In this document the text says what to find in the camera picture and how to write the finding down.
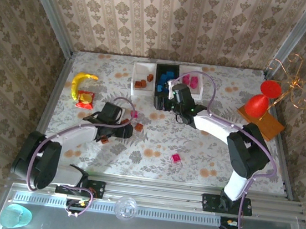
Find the red hourglass vase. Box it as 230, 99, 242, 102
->
244, 78, 284, 121

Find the wooden board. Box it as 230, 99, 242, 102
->
233, 104, 288, 144

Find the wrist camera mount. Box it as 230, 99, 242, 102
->
118, 107, 127, 124
165, 78, 175, 94

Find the yellow banana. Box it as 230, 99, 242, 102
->
69, 70, 100, 104

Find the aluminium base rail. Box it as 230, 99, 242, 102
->
7, 160, 306, 223

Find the clear glass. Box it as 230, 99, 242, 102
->
113, 194, 140, 222

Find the slotted cable duct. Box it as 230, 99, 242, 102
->
12, 189, 223, 229

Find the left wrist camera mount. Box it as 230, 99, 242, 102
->
118, 107, 127, 124

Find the floral patterned tablecloth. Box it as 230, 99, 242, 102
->
40, 45, 301, 197

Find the gold wire ornament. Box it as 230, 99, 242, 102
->
260, 49, 306, 128

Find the aluminium frame post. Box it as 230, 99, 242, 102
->
263, 0, 306, 84
13, 0, 80, 59

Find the black electronics bracket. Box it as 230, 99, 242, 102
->
65, 197, 89, 215
218, 216, 239, 229

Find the red snack packet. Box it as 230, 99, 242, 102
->
75, 90, 95, 110

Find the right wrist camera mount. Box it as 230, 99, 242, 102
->
165, 78, 175, 94

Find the teal plastic cup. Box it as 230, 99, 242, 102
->
0, 202, 34, 229

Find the purple cable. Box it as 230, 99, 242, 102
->
152, 68, 288, 229
23, 86, 139, 225

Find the white plastic bin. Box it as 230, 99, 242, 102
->
129, 61, 158, 100
176, 64, 207, 101

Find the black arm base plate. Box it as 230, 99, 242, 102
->
54, 175, 107, 200
200, 192, 254, 218

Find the aluminium side rail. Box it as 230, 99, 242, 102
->
36, 51, 76, 138
248, 70, 306, 201

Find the black plastic bin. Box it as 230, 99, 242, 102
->
152, 62, 182, 100

